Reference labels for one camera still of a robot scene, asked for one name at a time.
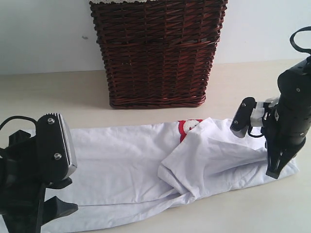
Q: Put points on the white cloth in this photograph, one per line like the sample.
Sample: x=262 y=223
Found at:
x=116 y=1

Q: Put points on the white t-shirt red lettering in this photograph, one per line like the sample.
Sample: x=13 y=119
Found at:
x=127 y=174

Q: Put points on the dark brown wicker basket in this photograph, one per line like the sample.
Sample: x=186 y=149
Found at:
x=158 y=54

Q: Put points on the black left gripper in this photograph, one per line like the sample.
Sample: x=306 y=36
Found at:
x=22 y=191

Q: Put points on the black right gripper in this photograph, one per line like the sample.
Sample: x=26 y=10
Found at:
x=292 y=116

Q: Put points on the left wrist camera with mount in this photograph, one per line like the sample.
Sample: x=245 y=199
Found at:
x=55 y=149

